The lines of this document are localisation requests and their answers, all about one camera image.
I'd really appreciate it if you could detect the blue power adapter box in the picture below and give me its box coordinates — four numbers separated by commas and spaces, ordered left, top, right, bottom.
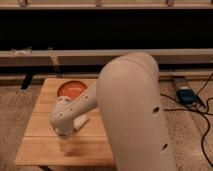
176, 88, 197, 104

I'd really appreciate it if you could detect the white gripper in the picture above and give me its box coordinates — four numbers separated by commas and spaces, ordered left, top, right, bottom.
54, 124, 74, 153

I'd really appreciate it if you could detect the long wooden beam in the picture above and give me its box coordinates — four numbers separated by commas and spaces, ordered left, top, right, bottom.
0, 48, 213, 67

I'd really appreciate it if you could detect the black cable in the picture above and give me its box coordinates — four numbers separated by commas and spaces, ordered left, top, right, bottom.
159, 71, 213, 168

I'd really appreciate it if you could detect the orange bowl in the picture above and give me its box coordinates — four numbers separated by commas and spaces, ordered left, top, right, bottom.
57, 80, 87, 99

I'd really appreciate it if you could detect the wooden table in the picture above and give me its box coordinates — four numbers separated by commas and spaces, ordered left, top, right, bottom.
14, 78, 170, 171

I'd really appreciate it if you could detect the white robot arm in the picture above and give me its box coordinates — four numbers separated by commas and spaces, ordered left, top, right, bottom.
49, 52, 177, 171

